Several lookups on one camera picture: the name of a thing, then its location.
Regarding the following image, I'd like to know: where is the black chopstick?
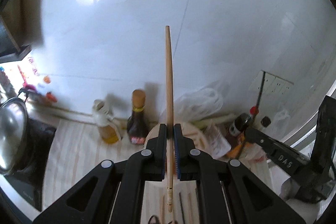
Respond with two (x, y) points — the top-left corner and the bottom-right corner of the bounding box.
(179, 192), (186, 224)
(255, 71), (266, 109)

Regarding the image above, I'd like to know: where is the cream utensil holder block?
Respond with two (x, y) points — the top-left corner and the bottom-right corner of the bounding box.
(142, 122), (211, 188)

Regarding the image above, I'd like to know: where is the white paper packet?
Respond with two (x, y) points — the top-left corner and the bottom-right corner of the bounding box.
(204, 123), (231, 159)

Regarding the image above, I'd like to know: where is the plastic bag with red item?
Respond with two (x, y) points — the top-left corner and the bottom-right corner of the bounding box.
(245, 109), (290, 162)

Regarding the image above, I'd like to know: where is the dark soy sauce bottle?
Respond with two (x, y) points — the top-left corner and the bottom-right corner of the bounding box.
(126, 89), (149, 145)

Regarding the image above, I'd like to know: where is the black cap sauce bottle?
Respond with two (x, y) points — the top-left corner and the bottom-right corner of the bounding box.
(258, 116), (272, 132)

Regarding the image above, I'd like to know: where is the glass oil dispenser bottle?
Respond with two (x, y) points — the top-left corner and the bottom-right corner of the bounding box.
(92, 99), (122, 144)

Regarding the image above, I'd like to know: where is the red cap sauce bottle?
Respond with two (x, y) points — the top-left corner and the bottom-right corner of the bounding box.
(225, 106), (259, 147)

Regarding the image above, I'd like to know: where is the white plastic bag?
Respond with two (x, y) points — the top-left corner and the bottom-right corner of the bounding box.
(174, 88), (224, 123)

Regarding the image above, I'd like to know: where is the black induction cooktop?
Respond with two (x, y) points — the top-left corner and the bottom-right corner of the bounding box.
(5, 119), (56, 211)

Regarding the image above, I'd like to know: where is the steel wok with lid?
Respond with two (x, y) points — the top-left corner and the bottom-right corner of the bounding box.
(1, 97), (29, 175)

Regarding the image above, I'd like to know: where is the black range hood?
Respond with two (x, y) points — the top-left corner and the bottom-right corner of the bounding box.
(1, 15), (31, 64)

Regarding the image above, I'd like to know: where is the right wall socket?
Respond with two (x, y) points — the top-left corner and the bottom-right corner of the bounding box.
(280, 81), (294, 96)

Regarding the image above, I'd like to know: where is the wall socket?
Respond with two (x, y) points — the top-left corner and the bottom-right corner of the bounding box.
(266, 77), (285, 94)
(280, 81), (294, 96)
(248, 71), (276, 94)

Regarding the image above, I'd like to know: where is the middle wall socket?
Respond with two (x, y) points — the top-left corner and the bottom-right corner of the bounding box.
(266, 77), (285, 94)

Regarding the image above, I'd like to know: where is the left wall socket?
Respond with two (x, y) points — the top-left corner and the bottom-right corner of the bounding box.
(248, 71), (276, 94)

